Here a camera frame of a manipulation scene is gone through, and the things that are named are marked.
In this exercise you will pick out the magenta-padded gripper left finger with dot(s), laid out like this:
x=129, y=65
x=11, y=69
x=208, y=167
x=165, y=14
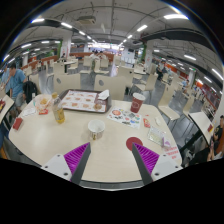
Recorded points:
x=60, y=165

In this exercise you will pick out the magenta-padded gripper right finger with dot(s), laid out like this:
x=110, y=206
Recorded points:
x=163, y=165

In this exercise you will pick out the clear bottle with yellow drink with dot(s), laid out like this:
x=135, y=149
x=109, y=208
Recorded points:
x=59, y=112

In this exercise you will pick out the red white table sticker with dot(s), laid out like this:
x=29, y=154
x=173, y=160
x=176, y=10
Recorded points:
x=172, y=154

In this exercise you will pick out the clear plastic wrapper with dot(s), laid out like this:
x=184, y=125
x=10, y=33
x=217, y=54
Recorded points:
x=157, y=136

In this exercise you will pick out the flat round red coaster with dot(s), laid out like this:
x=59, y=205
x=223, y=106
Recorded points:
x=130, y=141

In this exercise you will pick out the crumpled white tissue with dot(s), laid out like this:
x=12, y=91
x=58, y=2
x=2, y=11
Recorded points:
x=158, y=121

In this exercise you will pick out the small red white packet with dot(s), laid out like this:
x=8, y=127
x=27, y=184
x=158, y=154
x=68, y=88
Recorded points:
x=146, y=122

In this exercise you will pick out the beige side table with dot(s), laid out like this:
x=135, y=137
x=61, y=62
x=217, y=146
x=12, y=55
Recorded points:
x=201, y=125
x=8, y=105

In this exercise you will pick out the red sauce packet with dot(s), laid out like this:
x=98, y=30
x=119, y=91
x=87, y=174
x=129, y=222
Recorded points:
x=43, y=112

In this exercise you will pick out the small red wallet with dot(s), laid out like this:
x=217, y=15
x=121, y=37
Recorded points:
x=17, y=123

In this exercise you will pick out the white paper receipt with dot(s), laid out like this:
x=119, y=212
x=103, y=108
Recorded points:
x=28, y=111

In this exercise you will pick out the printed paper sheet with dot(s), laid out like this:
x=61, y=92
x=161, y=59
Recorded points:
x=123, y=117

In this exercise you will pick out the person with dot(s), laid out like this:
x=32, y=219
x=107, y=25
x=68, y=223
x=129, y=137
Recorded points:
x=16, y=83
x=219, y=133

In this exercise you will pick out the clear plastic food bag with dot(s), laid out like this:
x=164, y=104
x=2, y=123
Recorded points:
x=43, y=101

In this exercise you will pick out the red paper cup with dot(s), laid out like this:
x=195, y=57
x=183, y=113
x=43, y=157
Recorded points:
x=137, y=104

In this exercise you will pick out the brown tray with paper liner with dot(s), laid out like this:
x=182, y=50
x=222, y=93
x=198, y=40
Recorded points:
x=80, y=100

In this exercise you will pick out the black backpack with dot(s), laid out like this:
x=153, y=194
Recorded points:
x=30, y=90

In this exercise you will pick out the group of beige chairs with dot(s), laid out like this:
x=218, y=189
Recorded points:
x=66, y=83

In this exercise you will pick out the red food tray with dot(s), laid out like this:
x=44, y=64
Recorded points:
x=2, y=106

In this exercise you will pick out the white napkin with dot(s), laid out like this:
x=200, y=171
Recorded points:
x=103, y=94

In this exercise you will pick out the ceiling air conditioner unit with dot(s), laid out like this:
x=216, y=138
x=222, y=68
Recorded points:
x=86, y=20

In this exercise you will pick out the group of ceiling lights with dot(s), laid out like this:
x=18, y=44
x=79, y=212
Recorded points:
x=175, y=16

